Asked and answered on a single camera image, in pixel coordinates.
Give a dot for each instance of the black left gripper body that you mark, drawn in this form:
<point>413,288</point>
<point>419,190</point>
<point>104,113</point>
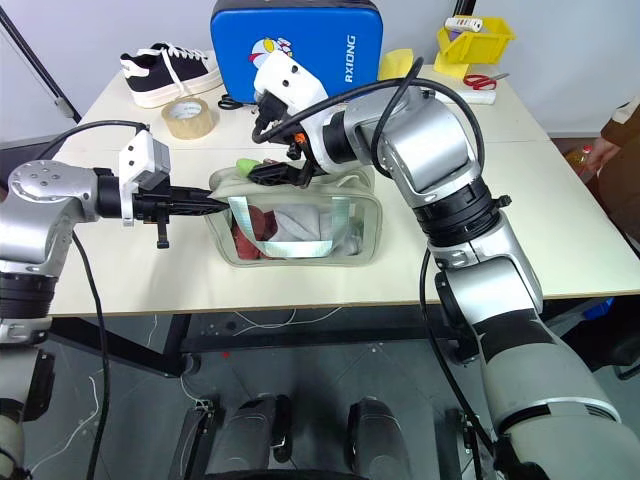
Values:
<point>150,205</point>

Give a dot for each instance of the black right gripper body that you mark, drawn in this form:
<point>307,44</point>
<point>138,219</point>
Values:
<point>304,155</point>

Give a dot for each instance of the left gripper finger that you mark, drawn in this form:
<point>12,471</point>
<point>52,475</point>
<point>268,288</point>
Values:
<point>197,208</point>
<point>192,194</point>

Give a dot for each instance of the green clear-sided pouch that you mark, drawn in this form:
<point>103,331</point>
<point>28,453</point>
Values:
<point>360,220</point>

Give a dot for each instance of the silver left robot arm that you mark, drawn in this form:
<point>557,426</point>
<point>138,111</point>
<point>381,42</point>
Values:
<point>40,200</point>

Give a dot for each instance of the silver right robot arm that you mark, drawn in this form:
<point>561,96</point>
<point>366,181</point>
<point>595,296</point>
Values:
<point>430,135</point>

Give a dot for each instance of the white cloth in pouch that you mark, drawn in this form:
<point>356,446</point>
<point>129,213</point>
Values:
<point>300,222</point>

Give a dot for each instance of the red cloth in pouch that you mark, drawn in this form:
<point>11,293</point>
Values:
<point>257,222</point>

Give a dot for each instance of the person's bare hand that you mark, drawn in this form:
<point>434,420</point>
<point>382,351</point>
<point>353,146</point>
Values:
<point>606,150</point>

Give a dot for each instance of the clear packing tape roll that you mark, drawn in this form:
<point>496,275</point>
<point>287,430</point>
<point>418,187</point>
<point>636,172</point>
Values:
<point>192,125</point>

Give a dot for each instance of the blue cartoon print case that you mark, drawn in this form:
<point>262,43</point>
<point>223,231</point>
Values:
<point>310,35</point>

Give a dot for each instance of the black and white sneaker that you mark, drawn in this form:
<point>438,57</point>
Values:
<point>165,70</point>

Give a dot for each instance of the yellow sponge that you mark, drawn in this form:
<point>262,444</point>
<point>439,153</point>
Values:
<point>395,65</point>

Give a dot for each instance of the black tripod leg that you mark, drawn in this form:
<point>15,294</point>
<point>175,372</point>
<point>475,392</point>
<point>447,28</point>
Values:
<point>37,65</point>

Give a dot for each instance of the yellow plastic bin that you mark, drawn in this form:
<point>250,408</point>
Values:
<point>475,47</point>

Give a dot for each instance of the white tube with red marks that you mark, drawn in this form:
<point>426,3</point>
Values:
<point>462,23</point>

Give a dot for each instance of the dark rounded shape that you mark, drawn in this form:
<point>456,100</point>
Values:
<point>252,435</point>
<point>375,435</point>

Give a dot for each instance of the yellow oil bottle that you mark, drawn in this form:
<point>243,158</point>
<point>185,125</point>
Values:
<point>580,161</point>

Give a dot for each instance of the person in brown clothes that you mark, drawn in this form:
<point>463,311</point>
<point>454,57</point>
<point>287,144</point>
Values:
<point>622,170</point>

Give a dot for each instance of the blue plastic bin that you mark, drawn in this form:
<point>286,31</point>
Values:
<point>597,308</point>

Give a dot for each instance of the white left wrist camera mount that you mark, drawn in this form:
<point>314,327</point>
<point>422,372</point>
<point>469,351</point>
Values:
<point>142,155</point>

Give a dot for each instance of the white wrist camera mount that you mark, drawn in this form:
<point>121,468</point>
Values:
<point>290,75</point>
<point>142,155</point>

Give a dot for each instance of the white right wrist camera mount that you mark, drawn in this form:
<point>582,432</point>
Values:
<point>290,75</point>

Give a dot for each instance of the black table frame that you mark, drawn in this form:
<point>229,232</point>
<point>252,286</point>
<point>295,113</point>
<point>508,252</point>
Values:
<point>175,345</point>

